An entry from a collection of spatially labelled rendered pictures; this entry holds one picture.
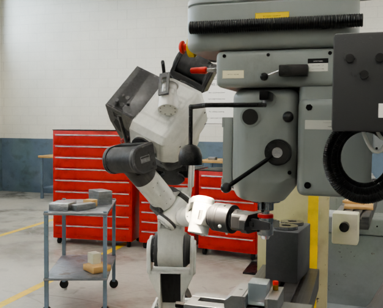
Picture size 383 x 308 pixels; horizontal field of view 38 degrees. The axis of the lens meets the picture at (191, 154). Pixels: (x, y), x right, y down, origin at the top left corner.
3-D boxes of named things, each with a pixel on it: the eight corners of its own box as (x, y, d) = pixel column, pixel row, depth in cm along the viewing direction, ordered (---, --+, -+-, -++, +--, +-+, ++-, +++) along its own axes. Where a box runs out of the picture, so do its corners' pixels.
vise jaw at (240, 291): (223, 308, 150) (223, 294, 150) (234, 295, 162) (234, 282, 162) (245, 311, 148) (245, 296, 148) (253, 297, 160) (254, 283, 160)
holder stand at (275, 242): (265, 280, 204) (265, 226, 203) (279, 266, 224) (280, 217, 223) (297, 283, 199) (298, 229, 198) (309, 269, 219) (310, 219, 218)
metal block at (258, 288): (247, 304, 151) (248, 283, 151) (251, 297, 157) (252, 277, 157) (266, 306, 150) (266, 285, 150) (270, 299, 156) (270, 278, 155)
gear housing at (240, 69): (215, 87, 151) (215, 51, 150) (234, 92, 174) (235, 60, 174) (341, 85, 141) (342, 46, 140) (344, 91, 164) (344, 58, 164)
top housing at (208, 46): (181, 51, 152) (182, -8, 151) (207, 62, 177) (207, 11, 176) (358, 45, 138) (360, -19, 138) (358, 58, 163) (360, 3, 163)
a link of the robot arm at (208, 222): (218, 200, 167) (188, 197, 174) (211, 234, 165) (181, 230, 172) (237, 208, 176) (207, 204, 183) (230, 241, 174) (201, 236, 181)
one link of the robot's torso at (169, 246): (152, 263, 234) (154, 154, 235) (193, 264, 233) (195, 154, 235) (147, 269, 218) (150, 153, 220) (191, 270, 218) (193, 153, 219)
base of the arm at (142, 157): (110, 183, 190) (96, 156, 185) (132, 163, 199) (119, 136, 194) (142, 184, 181) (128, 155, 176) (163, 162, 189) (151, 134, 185)
